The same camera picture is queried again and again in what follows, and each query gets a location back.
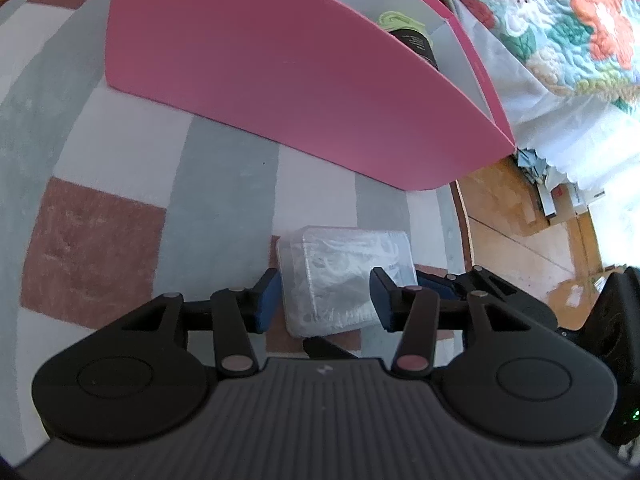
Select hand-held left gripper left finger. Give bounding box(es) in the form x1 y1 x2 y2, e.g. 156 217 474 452
107 267 281 377

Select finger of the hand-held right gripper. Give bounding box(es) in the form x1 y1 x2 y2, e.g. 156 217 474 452
415 264 559 329
302 335 362 361

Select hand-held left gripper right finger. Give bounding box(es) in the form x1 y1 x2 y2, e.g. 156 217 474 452
369 266 547 378

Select clear floss pick box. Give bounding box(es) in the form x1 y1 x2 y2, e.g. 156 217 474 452
276 226 418 338

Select pink cardboard box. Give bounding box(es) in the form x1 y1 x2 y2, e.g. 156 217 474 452
105 0 517 192

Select scattered papers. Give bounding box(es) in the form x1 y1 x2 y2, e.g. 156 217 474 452
515 147 608 226

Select white bed skirt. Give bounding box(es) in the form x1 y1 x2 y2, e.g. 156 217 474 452
450 0 640 273

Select checkered rug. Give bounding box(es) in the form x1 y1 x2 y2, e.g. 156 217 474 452
0 0 473 461

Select green yarn ball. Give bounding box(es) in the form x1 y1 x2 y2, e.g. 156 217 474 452
377 10 441 72

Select floral quilt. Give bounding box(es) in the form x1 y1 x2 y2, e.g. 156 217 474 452
432 0 640 116

